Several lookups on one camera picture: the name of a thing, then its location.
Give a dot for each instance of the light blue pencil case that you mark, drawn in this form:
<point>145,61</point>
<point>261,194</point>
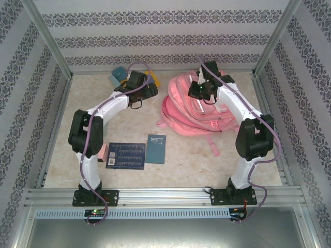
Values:
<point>113,80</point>

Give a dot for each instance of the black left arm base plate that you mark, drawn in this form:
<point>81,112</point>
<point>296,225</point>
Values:
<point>111,197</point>

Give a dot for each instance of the navy booklet with QR stickers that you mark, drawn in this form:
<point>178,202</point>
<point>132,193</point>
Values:
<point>129,157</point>

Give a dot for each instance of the circuit board with green light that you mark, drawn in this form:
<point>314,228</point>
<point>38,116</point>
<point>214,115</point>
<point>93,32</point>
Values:
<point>95,212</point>

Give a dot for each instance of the small pink box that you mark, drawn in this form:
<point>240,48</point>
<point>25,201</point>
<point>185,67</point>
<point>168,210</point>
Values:
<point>103,152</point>

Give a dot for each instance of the teal notebook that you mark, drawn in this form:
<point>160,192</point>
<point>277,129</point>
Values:
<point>155,152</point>

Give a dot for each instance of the grey metal sheet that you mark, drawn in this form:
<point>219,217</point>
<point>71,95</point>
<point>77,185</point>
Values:
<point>165,235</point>

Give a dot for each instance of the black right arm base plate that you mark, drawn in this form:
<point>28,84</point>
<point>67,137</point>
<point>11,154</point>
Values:
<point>216,197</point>

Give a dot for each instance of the pink student backpack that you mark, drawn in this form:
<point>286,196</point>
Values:
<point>181,121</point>

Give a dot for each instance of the aluminium side rail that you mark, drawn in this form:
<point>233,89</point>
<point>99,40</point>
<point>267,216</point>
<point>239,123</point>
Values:
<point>263,103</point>
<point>55,131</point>

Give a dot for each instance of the aluminium frame post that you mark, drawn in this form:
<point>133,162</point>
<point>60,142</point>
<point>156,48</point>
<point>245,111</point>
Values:
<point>51,41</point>
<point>273,41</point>

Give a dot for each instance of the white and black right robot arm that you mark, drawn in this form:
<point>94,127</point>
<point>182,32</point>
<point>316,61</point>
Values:
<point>243,175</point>

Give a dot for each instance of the yellow book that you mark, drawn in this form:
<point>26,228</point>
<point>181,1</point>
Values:
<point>157,82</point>

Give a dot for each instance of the aluminium mounting rail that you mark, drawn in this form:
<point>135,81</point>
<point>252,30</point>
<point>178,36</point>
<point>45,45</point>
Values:
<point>165,196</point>

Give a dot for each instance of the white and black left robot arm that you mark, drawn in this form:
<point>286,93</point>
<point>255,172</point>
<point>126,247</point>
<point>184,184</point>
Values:
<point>90,170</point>

